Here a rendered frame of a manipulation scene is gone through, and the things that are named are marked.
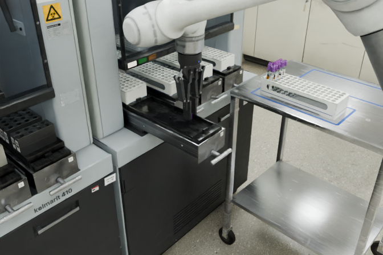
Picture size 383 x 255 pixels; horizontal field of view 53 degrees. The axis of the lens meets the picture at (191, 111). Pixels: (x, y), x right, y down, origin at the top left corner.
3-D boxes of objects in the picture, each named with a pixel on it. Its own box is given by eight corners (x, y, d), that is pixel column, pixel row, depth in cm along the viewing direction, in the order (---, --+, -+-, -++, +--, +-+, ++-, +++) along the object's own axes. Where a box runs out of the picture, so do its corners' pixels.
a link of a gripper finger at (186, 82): (193, 70, 121) (190, 70, 120) (191, 102, 126) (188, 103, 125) (184, 66, 123) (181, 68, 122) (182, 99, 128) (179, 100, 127)
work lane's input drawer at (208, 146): (73, 98, 159) (69, 78, 155) (100, 87, 168) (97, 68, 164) (208, 170, 117) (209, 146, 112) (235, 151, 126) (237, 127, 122)
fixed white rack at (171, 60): (146, 66, 171) (146, 53, 168) (162, 60, 177) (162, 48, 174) (197, 86, 154) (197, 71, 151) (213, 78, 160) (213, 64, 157)
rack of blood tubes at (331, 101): (259, 93, 144) (260, 77, 141) (273, 84, 151) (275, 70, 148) (333, 120, 126) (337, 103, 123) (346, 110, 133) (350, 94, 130)
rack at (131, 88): (79, 84, 155) (77, 70, 152) (100, 77, 161) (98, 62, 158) (127, 107, 138) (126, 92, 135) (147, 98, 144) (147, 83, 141)
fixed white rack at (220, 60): (170, 57, 181) (170, 45, 178) (184, 52, 187) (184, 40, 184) (220, 74, 164) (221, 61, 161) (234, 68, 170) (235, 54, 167)
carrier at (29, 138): (54, 138, 117) (51, 121, 114) (57, 140, 116) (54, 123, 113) (17, 155, 110) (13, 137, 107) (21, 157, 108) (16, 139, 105)
